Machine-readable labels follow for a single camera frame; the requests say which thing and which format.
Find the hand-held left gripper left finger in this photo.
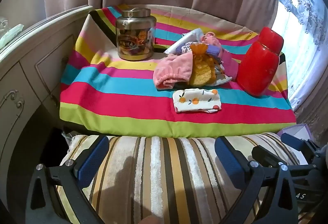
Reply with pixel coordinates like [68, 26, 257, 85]
[25, 135, 110, 224]

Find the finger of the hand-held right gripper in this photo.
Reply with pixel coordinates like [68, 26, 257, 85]
[251, 146, 312, 176]
[280, 133, 321, 156]

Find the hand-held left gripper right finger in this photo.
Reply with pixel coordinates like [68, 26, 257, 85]
[215, 136, 299, 224]

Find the beige patterned curtain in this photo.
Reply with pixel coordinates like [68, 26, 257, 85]
[295, 55, 328, 127]

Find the brown striped cushion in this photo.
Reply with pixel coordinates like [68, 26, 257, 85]
[58, 133, 300, 224]

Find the multicolour striped tablecloth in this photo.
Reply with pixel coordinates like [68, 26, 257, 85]
[59, 4, 298, 137]

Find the white cloth with orange print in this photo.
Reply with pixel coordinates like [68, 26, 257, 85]
[172, 88, 222, 114]

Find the red glossy canister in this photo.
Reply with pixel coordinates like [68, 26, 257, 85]
[236, 26, 284, 97]

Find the orange mesh bag with sponge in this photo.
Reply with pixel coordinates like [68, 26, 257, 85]
[188, 43, 219, 87]

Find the white carved cabinet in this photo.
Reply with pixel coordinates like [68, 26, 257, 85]
[0, 5, 94, 173]

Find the white lace sheer curtain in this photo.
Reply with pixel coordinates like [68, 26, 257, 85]
[272, 0, 328, 112]

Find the purple checked cloth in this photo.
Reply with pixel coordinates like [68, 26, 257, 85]
[179, 41, 224, 61]

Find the glass jar with metal lid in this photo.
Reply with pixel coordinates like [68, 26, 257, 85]
[115, 8, 157, 61]

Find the light pink plush item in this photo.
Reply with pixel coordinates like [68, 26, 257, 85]
[200, 32, 223, 48]

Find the light green tissue packet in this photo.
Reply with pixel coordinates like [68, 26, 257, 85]
[0, 23, 25, 44]

